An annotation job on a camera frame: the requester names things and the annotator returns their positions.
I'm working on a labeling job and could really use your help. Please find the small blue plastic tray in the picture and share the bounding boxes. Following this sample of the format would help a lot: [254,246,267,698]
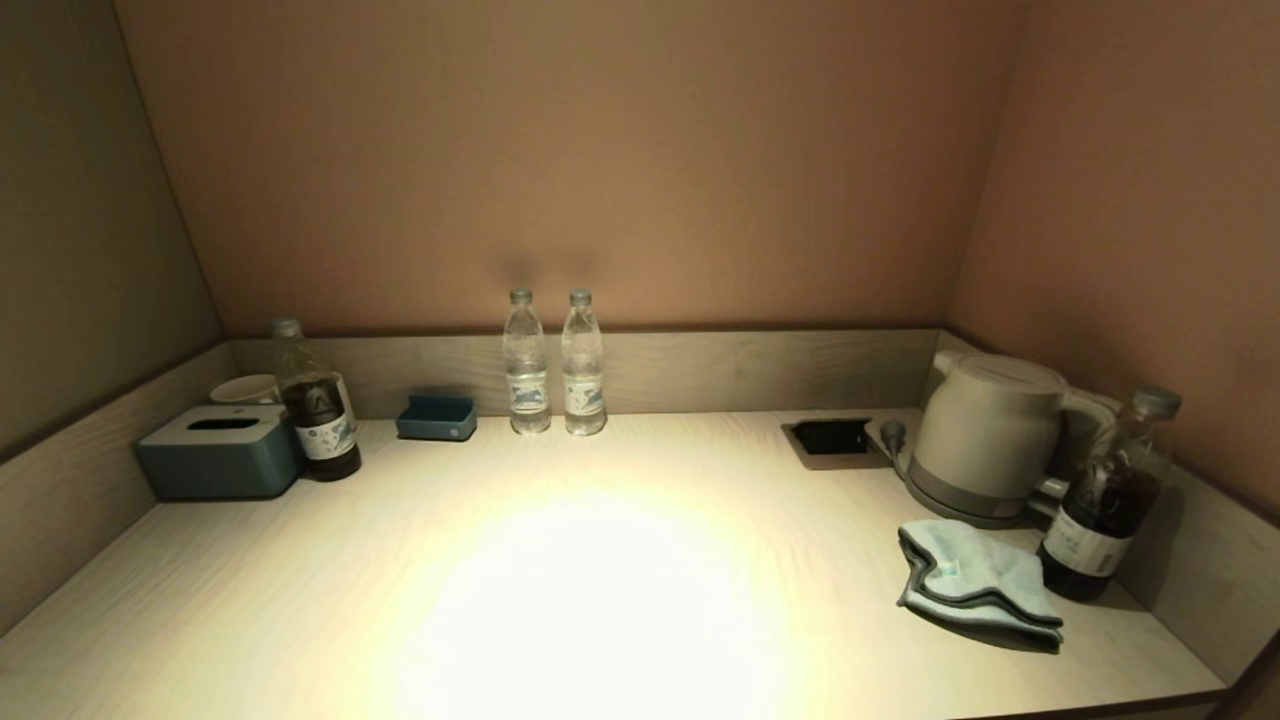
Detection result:
[396,394,478,442]

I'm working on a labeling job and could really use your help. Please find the white electric kettle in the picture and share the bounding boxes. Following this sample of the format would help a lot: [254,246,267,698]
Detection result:
[912,350,1121,501]

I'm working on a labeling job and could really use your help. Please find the clear water bottle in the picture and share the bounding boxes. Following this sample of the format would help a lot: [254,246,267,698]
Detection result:
[503,289,552,436]
[561,289,608,437]

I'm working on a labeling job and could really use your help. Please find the black recessed power socket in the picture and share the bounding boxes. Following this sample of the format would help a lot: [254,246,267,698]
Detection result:
[781,417,891,471]

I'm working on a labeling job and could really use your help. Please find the blue-grey tissue box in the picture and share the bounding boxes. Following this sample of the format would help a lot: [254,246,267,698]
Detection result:
[137,404,306,501]

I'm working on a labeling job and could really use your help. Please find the grey kettle base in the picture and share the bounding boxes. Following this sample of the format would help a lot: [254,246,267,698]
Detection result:
[903,462,1063,531]

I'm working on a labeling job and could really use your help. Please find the light blue microfibre cloth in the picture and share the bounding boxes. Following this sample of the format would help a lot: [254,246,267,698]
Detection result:
[896,518,1065,647]

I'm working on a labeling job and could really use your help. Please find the white ceramic cup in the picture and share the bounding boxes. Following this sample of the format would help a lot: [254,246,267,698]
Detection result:
[210,374,281,406]

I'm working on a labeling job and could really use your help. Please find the dark tea bottle white label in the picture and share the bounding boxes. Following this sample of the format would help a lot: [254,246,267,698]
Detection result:
[1035,386,1184,603]
[270,317,363,483]

